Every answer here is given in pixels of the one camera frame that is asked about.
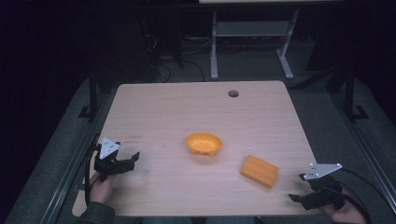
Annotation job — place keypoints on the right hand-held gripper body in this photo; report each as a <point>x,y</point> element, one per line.
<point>322,170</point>

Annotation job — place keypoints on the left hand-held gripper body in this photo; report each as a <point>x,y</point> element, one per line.
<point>108,147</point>

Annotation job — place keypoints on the orange rectangular sponge block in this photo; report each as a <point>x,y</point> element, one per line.
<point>260,171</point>

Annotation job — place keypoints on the orange plastic bowl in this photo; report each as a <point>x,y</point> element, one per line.
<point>204,143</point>

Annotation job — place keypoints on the person's left hand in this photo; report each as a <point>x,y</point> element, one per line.
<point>101,190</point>

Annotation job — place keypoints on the person's right hand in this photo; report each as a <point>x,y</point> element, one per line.
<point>346,214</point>

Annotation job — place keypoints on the black metal stand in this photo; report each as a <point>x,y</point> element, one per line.
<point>350,93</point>
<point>92,93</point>

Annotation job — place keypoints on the white metal stand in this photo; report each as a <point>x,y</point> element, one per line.
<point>252,29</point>

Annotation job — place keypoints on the aluminium frame rail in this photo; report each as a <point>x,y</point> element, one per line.
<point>364,149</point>
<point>67,177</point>

